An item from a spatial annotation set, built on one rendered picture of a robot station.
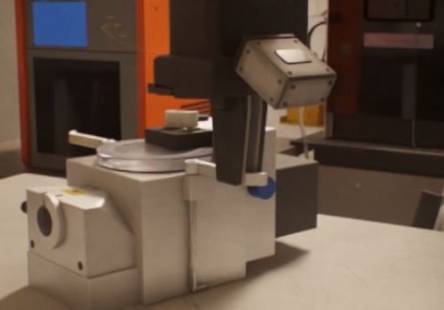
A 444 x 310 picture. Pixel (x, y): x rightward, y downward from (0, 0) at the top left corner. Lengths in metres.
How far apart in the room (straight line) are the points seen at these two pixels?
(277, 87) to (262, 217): 0.20
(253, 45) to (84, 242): 0.18
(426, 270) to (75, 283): 0.28
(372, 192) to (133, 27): 0.75
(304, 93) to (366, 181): 1.68
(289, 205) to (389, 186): 1.45
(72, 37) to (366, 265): 1.32
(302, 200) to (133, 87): 1.15
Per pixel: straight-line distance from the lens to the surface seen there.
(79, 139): 0.73
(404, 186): 2.15
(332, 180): 2.21
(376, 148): 2.16
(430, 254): 0.75
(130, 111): 1.85
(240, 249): 0.66
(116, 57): 1.86
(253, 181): 0.57
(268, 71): 0.50
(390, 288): 0.66
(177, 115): 0.67
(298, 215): 0.73
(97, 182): 0.64
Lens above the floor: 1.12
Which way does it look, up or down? 11 degrees down
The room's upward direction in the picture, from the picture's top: straight up
